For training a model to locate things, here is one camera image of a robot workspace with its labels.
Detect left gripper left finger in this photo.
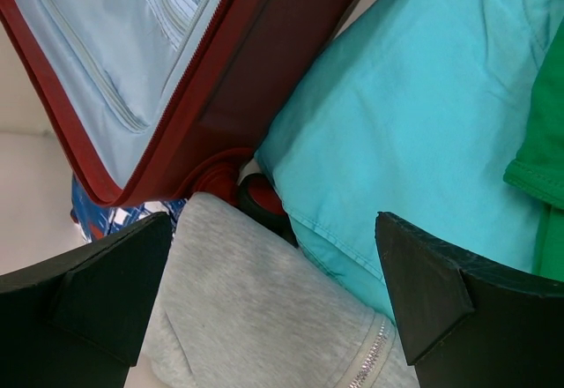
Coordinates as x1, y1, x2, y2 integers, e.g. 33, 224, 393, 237
1, 213, 171, 387

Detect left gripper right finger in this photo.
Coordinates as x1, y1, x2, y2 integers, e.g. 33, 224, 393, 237
375, 213, 563, 388

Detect green t-shirt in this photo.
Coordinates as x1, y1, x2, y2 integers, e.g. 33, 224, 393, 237
503, 26, 563, 281

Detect teal shorts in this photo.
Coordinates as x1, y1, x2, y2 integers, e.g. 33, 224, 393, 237
256, 0, 563, 314

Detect blue white patterned garment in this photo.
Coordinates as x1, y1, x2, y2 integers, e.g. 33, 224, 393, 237
70, 176, 187, 243

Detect red open suitcase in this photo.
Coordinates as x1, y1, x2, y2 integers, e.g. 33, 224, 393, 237
0, 0, 384, 239

